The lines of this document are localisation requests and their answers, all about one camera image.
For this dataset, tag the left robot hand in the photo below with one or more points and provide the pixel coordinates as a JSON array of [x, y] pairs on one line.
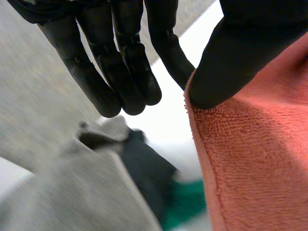
[[231, 60]]

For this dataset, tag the coral towel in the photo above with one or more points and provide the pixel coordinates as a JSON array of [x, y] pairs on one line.
[[255, 156]]

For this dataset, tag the dark blue cloth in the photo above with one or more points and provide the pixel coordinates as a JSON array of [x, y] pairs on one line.
[[149, 168]]

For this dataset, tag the teal towel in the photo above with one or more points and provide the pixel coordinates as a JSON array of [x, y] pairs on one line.
[[185, 204]]

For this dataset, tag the grey towel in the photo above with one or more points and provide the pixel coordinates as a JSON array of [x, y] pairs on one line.
[[72, 183]]

